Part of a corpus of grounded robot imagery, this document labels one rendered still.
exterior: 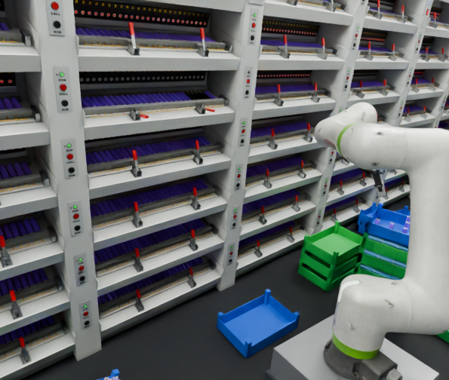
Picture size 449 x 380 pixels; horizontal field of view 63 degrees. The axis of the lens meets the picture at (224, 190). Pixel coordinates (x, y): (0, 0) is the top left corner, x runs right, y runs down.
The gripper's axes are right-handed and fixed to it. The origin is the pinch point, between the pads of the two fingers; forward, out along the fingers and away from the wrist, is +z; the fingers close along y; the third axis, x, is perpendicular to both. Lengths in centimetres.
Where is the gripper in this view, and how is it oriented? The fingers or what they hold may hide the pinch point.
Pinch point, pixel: (379, 186)
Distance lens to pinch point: 167.8
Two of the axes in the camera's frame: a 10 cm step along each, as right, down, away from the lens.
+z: 4.3, 7.4, 5.1
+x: -8.8, 2.0, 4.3
